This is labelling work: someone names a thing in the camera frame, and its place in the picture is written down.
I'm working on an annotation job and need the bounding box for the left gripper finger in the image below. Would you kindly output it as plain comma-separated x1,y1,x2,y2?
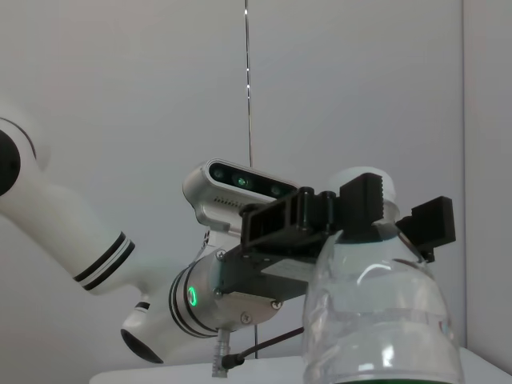
395,194,458,263

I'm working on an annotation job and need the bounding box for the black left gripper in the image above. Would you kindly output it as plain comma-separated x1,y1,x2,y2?
218,171,387,301

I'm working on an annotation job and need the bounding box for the clear green-label water bottle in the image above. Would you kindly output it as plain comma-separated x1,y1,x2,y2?
302,166,465,384

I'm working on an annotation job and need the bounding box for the left gripper cable with connector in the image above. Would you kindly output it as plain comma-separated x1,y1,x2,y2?
210,326,305,379

